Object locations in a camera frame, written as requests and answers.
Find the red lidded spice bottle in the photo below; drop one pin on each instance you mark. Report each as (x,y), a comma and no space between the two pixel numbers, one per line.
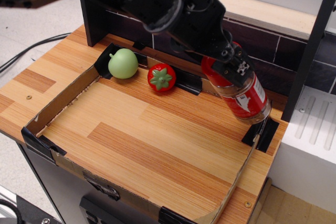
(248,103)

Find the green toy apple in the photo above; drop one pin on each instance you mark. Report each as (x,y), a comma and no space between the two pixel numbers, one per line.
(123,64)

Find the black panel under table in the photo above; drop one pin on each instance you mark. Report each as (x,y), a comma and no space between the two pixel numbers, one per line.
(101,212)

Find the black base with cable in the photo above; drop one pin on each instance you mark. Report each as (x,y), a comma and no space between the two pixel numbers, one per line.
(22,211)

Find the taped cardboard fence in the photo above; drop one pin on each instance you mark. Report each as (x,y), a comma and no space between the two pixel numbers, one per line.
(174,156)

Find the red toy tomato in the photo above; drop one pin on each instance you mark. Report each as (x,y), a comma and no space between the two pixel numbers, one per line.
(161,77)

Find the white drainboard unit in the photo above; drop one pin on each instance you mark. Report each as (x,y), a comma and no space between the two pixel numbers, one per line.
(304,165)

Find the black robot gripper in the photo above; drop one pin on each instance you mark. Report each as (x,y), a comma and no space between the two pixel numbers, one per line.
(195,27)

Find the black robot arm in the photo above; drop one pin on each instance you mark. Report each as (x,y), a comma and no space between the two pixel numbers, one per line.
(142,10)

